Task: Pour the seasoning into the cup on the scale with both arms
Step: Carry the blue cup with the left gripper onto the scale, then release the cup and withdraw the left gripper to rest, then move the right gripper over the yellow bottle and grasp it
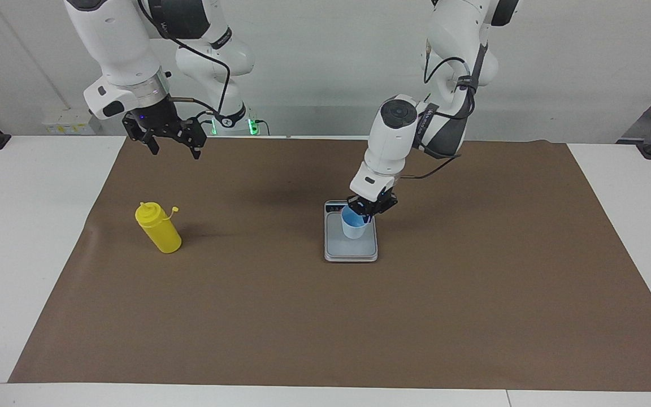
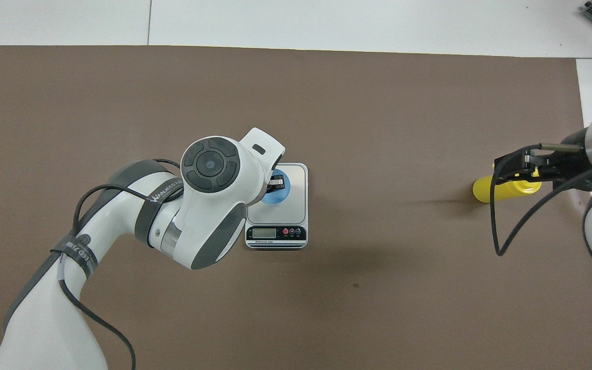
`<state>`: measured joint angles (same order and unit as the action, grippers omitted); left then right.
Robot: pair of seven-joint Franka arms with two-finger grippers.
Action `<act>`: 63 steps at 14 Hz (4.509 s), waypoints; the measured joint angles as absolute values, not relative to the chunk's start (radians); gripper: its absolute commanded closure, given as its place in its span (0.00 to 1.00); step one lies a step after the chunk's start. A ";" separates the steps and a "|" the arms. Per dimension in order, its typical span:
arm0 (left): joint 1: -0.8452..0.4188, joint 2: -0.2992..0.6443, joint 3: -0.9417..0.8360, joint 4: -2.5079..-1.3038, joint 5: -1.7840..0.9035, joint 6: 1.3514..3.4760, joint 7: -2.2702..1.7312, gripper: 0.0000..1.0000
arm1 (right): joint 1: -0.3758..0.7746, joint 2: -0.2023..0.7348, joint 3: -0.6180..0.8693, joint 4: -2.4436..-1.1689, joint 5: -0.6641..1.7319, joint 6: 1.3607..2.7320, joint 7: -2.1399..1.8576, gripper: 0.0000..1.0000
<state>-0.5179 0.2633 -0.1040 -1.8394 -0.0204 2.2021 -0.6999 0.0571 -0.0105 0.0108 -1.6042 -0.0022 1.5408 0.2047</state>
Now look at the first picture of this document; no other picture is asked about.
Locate brown table mat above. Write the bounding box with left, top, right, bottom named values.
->
left=8, top=136, right=651, bottom=392

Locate light blue plastic cup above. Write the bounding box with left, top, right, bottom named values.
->
left=341, top=205, right=372, bottom=240

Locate white wall socket box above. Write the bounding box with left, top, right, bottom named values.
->
left=42, top=110, right=99, bottom=136

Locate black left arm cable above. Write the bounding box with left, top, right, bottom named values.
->
left=399, top=40, right=479, bottom=180

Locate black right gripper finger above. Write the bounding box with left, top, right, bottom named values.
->
left=181, top=117, right=207, bottom=161
left=133, top=131, right=160, bottom=156

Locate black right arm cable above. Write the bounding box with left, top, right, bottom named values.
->
left=138, top=0, right=231, bottom=124

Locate silver digital kitchen scale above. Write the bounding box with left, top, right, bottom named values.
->
left=324, top=200, right=379, bottom=263

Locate yellow squeeze seasoning bottle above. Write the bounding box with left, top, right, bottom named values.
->
left=135, top=202, right=183, bottom=254

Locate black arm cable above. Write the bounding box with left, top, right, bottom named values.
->
left=138, top=0, right=231, bottom=124
left=399, top=40, right=479, bottom=180

